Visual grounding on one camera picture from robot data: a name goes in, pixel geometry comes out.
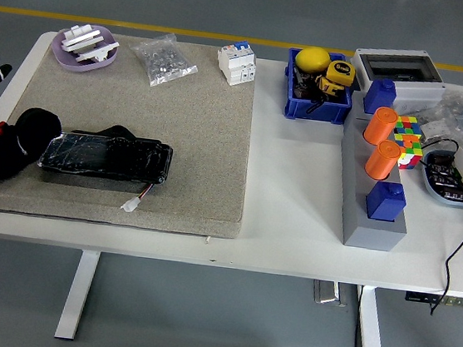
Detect blue block with knob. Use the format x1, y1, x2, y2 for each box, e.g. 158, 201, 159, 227
363, 179, 409, 225
362, 76, 399, 117

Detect clear bag of metal nuts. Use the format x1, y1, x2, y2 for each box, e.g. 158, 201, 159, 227
126, 28, 203, 93

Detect grey distribution box, clear lid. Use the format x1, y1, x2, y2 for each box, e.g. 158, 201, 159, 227
345, 42, 451, 117

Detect purple plastic bowl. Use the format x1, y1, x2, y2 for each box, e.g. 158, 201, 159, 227
48, 20, 121, 77

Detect black desk control panel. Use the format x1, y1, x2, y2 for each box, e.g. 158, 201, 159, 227
403, 291, 463, 309

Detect blue plastic bin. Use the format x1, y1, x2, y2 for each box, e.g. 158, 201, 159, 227
280, 47, 359, 127

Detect multicolour puzzle cube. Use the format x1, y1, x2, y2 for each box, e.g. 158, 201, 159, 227
393, 114, 425, 140
394, 132, 426, 173

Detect white circuit breaker, blue switch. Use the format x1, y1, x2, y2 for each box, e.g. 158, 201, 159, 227
213, 37, 260, 90

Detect grey-brown mat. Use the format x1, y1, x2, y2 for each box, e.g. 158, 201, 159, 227
0, 21, 264, 240

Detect white plastic rail piece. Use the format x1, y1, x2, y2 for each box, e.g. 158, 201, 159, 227
74, 36, 121, 67
61, 22, 106, 56

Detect dark brown tool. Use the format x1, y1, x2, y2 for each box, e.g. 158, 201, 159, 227
292, 67, 323, 103

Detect black rag with red patch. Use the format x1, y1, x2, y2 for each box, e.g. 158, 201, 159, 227
0, 102, 65, 195

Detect black electronic modules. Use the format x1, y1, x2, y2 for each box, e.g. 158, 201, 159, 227
423, 150, 463, 203

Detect metal floor box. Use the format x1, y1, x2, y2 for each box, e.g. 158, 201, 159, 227
311, 279, 349, 308

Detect blue-grey bowl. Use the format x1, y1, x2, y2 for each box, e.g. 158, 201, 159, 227
417, 148, 463, 208

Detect yellow and black tape measure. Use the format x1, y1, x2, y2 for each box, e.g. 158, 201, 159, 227
313, 74, 346, 101

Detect long grey slotted base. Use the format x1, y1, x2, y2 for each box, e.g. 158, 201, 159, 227
328, 90, 424, 255

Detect orange cylinder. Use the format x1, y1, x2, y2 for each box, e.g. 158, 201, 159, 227
363, 137, 404, 183
362, 105, 401, 148

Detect white table leg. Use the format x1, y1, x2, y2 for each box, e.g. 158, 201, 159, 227
53, 247, 101, 343
350, 285, 395, 347

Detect black glossy display panel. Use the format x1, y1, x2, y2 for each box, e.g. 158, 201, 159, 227
37, 116, 177, 187

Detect panel wire with white connector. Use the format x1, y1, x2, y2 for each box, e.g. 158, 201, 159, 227
121, 180, 156, 216

